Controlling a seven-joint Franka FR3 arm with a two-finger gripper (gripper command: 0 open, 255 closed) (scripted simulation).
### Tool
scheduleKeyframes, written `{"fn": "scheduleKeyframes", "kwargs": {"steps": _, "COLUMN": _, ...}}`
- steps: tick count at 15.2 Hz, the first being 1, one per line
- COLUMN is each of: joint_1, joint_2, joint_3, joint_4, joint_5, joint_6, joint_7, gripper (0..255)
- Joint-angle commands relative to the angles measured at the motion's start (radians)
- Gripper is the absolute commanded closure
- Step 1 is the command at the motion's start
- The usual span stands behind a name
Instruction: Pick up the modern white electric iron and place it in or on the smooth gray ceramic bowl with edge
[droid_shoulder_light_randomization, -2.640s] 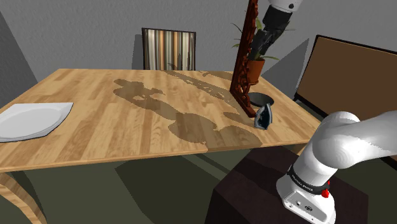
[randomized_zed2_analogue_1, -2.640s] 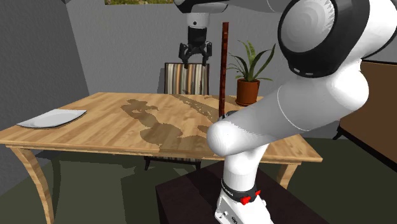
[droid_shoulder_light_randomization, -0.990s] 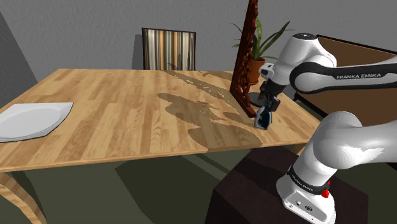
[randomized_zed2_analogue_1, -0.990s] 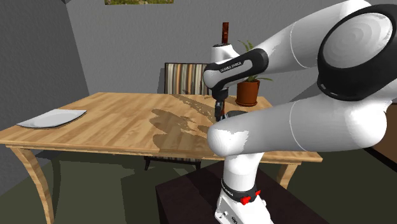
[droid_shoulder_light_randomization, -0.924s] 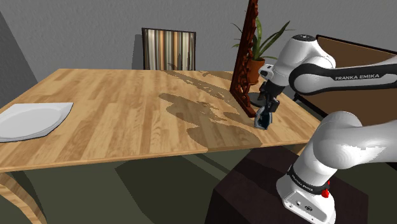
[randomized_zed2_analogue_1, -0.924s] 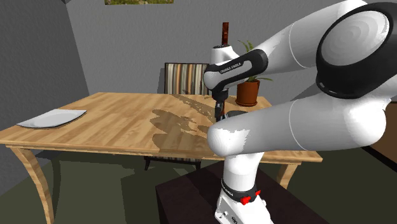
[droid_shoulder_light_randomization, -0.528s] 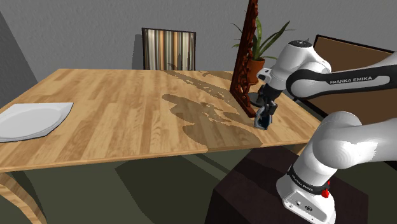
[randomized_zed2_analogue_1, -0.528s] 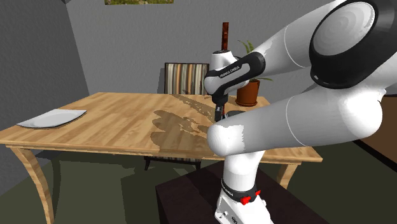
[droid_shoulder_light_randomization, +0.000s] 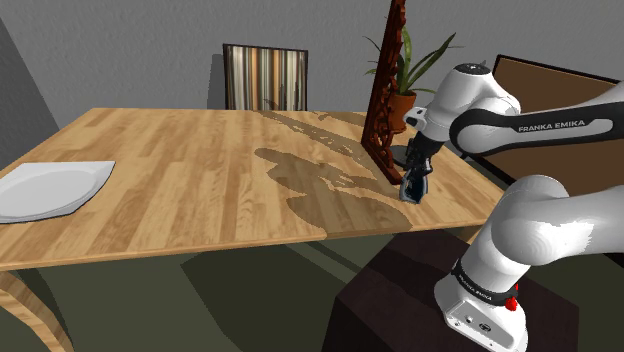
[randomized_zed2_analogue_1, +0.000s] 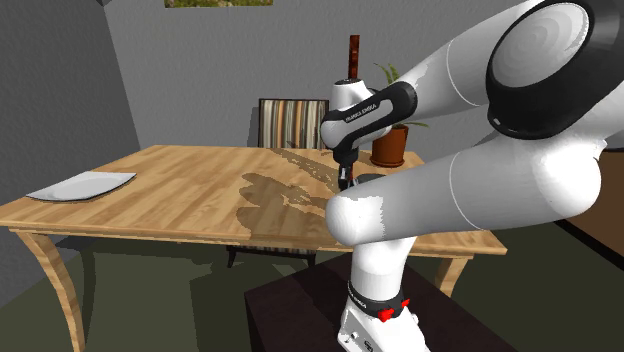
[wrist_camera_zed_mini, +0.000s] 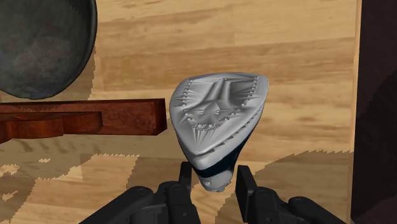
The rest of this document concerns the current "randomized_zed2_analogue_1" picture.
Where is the green plant in terracotta pot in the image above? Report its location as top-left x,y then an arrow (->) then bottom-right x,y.
368,62 -> 431,169

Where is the striped upholstered chair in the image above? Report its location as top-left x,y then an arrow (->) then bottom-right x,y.
225,98 -> 331,269

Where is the dark robot stand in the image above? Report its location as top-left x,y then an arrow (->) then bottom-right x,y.
243,252 -> 519,352

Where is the light wooden table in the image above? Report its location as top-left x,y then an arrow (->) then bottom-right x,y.
0,144 -> 509,352

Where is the white square plate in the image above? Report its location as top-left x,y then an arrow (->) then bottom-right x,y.
25,170 -> 138,203

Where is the dark brown wooden post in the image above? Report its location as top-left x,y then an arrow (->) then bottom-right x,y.
347,34 -> 361,81

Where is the green wall picture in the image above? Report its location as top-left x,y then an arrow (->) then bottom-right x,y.
163,0 -> 275,9

